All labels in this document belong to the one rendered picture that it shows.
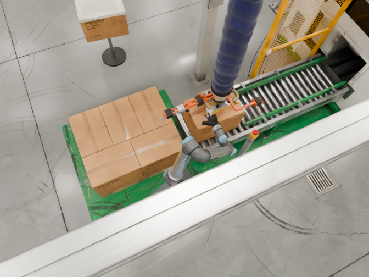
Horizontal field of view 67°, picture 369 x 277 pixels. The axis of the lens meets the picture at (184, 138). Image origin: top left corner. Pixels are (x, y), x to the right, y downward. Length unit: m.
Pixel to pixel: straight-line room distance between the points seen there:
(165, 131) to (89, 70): 1.90
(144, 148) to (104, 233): 2.94
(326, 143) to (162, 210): 0.34
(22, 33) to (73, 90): 1.53
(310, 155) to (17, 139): 4.30
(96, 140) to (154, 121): 0.74
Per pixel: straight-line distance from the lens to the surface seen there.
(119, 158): 3.41
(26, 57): 5.36
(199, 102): 2.87
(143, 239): 0.49
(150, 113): 3.61
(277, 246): 3.93
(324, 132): 0.62
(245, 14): 2.07
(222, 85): 2.70
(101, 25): 4.16
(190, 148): 2.29
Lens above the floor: 3.70
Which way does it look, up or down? 66 degrees down
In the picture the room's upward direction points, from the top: 6 degrees clockwise
